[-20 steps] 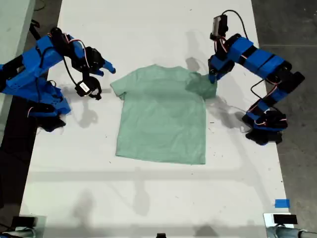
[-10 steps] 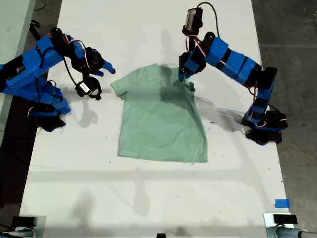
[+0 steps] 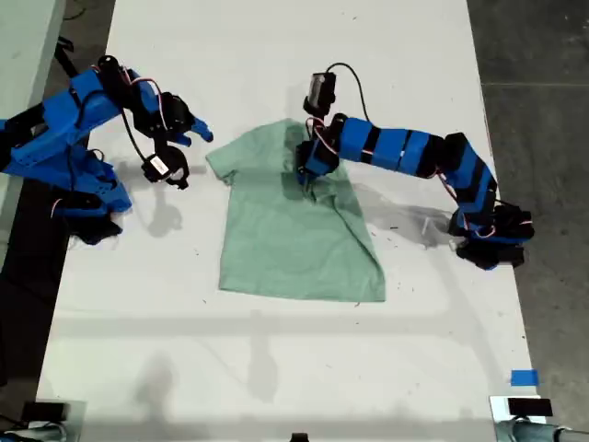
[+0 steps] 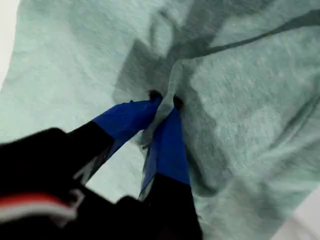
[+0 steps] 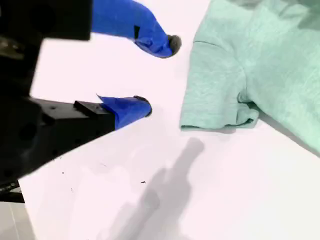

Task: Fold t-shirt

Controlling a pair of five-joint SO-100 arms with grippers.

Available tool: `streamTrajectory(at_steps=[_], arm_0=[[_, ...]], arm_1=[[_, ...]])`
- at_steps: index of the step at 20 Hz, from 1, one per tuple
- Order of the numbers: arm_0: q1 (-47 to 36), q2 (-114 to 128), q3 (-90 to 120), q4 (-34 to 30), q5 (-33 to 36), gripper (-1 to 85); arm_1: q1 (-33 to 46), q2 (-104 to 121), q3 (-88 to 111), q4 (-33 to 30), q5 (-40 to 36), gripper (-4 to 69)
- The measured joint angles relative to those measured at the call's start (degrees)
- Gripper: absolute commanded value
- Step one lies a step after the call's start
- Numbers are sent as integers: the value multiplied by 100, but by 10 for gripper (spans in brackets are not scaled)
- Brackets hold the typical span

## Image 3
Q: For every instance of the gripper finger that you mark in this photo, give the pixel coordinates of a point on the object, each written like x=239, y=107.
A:
x=304, y=183
x=182, y=139
x=314, y=188
x=202, y=130

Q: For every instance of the black mount block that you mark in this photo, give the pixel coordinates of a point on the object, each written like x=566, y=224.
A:
x=299, y=437

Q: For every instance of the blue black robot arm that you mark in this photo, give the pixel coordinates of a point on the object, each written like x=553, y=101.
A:
x=55, y=119
x=400, y=147

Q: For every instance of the pale green T-shirt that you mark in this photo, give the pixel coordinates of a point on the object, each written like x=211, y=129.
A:
x=276, y=239

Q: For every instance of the small black box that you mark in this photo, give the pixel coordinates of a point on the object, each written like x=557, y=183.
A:
x=529, y=407
x=43, y=410

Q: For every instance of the grey metal clamp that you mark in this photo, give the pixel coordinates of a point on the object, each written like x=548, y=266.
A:
x=32, y=433
x=534, y=433

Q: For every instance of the black camera stalk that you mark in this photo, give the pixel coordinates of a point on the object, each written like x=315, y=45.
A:
x=323, y=120
x=179, y=172

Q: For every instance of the silver metal plate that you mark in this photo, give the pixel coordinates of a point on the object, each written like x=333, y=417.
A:
x=77, y=414
x=498, y=407

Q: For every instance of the black tripod leg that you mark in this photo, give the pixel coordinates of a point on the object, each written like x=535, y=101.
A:
x=66, y=57

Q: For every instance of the blue tape strip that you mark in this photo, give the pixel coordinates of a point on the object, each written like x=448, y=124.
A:
x=524, y=377

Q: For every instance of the pale side table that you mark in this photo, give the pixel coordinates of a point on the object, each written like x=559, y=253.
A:
x=23, y=55

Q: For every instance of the black camera box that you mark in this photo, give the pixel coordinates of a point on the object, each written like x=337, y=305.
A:
x=322, y=89
x=157, y=166

